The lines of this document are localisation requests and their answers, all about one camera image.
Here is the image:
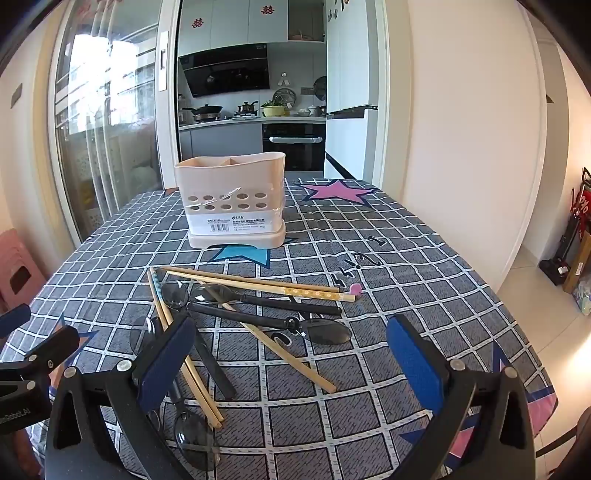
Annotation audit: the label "grey upper kitchen cabinets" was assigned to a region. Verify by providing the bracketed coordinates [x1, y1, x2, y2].
[178, 0, 326, 57]

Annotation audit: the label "black wok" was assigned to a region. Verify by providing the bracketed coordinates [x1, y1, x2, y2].
[182, 104, 223, 123]

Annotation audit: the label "black range hood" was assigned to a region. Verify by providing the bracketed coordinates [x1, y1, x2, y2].
[178, 44, 271, 99]

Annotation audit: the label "upright vacuum cleaner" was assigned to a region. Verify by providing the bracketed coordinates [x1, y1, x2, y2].
[540, 187, 580, 284]

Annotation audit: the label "black built-in oven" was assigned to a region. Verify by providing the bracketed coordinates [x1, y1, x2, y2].
[262, 122, 326, 174]

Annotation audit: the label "blue patterned wooden chopstick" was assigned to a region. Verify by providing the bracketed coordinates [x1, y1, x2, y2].
[148, 267, 225, 425]

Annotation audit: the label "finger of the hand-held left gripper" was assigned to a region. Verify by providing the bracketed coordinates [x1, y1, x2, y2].
[0, 325, 80, 385]
[0, 305, 32, 341]

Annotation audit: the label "sliding glass door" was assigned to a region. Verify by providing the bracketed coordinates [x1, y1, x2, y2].
[48, 0, 181, 245]

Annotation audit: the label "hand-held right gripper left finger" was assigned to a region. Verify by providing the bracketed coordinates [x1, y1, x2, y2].
[46, 315, 199, 468]

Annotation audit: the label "grey plaid star tablecloth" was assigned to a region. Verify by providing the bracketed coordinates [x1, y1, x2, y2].
[0, 178, 561, 480]

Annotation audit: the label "pink plastic stool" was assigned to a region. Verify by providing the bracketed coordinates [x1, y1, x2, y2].
[0, 228, 47, 315]

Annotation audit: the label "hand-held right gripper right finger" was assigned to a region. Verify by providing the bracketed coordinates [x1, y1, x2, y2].
[385, 314, 539, 468]

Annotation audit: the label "cardboard box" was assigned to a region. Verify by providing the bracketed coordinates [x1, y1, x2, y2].
[562, 231, 591, 294]

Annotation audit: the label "beige plastic utensil holder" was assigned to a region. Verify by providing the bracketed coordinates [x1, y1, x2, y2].
[174, 151, 288, 250]

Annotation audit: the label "white refrigerator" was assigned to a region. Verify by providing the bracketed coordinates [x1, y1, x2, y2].
[323, 0, 384, 181]

